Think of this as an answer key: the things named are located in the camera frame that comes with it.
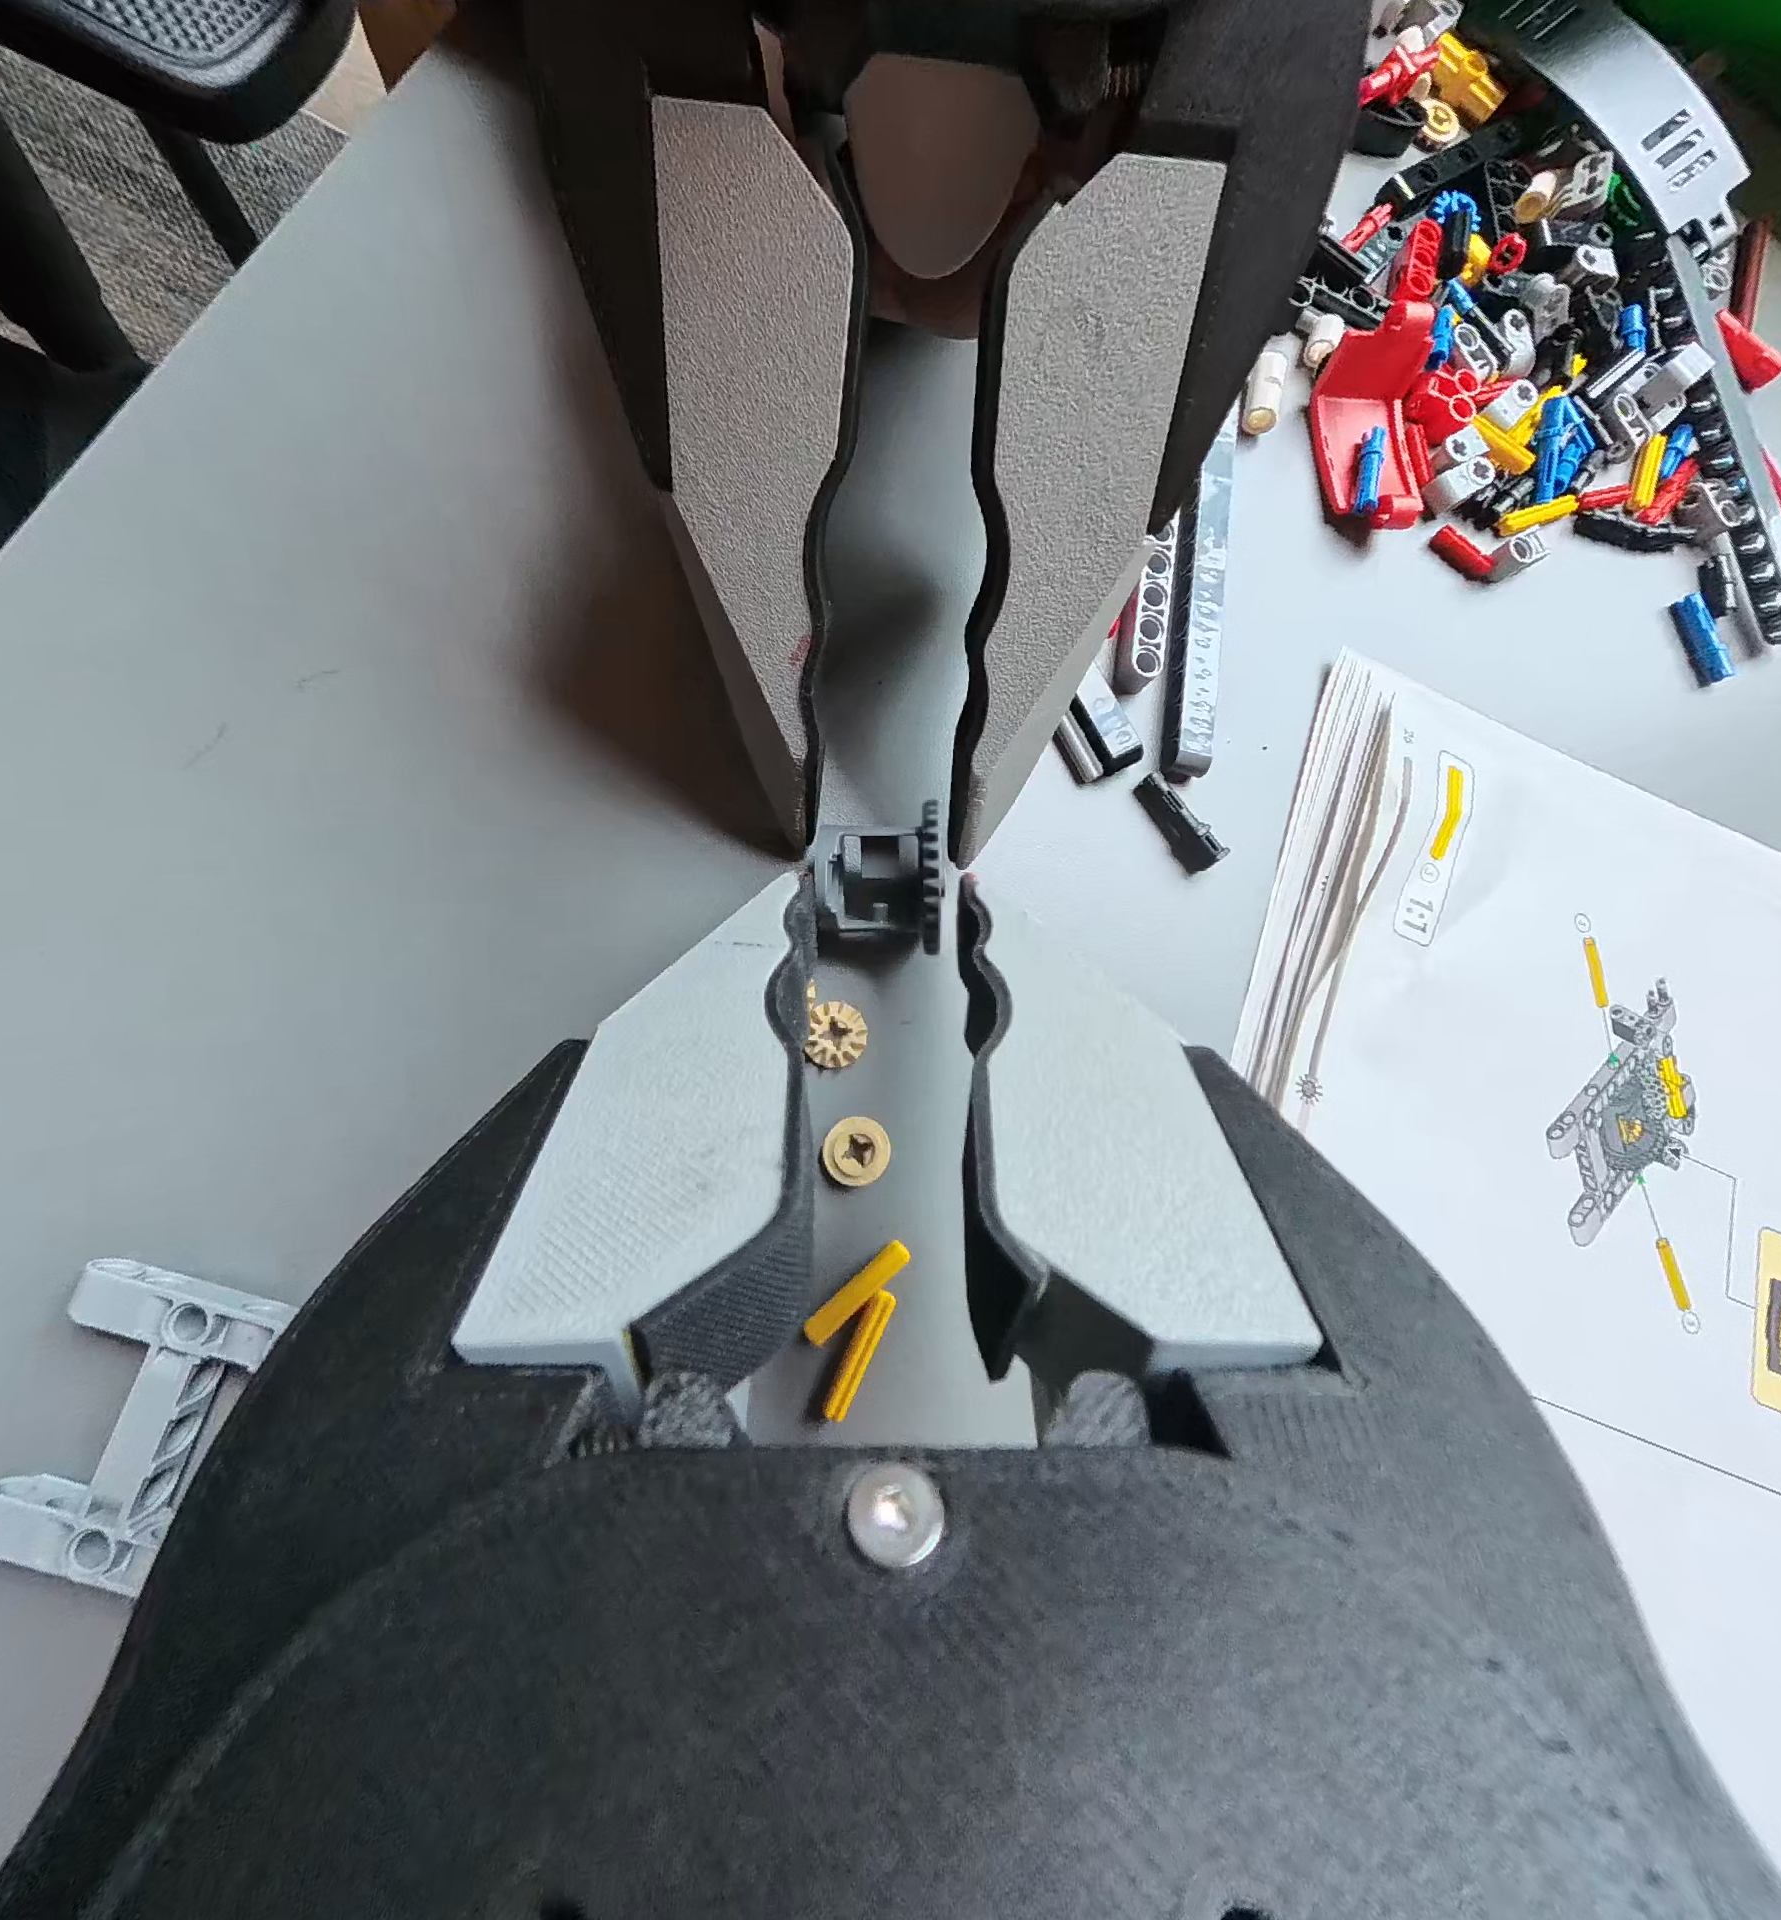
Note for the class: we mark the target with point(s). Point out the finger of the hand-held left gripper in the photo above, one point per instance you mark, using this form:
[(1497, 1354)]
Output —
[(1093, 392), (747, 377)]

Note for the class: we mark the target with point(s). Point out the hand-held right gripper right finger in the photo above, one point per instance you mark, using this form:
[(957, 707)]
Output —
[(1131, 1187)]

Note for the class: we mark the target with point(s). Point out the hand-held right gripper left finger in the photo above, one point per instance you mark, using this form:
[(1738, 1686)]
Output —
[(638, 1172)]

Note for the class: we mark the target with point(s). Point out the dark grey lego gear housing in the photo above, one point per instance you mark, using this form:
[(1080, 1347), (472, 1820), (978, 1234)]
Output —
[(861, 888)]

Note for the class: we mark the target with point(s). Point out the tan round lego piece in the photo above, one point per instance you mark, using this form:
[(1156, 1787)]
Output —
[(857, 1157)]

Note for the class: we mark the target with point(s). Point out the light grey lego beam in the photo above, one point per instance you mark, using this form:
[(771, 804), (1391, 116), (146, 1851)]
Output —
[(1143, 613)]

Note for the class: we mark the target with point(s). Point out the tan lego gear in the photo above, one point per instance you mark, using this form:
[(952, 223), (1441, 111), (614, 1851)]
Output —
[(838, 1037)]

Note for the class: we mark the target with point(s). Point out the yellow lego axle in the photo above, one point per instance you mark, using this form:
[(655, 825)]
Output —
[(857, 1292), (861, 1358)]

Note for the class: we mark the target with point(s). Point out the long dark grey lego beam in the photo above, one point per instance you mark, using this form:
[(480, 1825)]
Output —
[(1204, 629)]

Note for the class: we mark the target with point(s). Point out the short black lego beam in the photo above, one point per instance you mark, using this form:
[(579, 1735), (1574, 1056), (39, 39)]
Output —
[(1100, 726)]

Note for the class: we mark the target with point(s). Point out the black lego connector pin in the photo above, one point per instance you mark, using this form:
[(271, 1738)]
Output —
[(1181, 820)]

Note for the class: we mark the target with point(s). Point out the lego instruction booklet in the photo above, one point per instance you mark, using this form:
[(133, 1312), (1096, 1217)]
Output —
[(1492, 1050)]

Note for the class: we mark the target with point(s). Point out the pile of small lego pieces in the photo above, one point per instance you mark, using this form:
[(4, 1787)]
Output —
[(1505, 404)]

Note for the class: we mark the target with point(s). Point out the person's left hand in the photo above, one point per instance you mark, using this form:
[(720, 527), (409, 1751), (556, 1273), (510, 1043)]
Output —
[(934, 182)]

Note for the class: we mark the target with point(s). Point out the black office chair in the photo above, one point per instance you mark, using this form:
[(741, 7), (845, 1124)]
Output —
[(186, 45)]

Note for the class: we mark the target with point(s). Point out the green plastic bin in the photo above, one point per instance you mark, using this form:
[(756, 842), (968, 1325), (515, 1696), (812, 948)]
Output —
[(1775, 62)]

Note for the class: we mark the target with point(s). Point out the light grey lego frame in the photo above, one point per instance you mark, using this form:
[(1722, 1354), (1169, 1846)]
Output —
[(154, 1410)]

